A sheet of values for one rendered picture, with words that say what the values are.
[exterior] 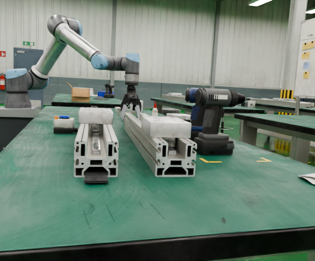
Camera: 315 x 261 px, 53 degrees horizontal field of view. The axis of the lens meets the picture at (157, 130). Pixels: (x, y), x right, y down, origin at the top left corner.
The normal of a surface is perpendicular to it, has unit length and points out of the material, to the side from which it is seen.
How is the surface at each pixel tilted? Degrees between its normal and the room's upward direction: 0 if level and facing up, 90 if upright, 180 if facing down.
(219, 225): 0
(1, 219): 0
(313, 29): 90
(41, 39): 90
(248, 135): 90
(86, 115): 90
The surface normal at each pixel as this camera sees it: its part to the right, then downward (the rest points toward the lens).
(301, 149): 0.28, 0.14
